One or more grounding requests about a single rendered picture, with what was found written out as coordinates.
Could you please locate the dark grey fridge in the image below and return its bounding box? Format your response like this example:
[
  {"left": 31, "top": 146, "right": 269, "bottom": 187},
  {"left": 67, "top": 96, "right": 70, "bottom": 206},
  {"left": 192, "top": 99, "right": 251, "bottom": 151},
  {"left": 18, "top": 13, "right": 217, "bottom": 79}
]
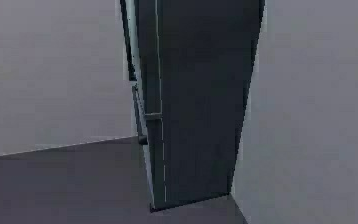
[{"left": 119, "top": 0, "right": 267, "bottom": 213}]

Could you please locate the black fridge handle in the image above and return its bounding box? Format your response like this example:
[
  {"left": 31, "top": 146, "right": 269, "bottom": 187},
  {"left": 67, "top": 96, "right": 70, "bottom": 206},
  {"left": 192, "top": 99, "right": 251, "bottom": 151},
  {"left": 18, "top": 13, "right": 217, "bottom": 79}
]
[
  {"left": 131, "top": 84, "right": 149, "bottom": 146},
  {"left": 119, "top": 0, "right": 137, "bottom": 82}
]

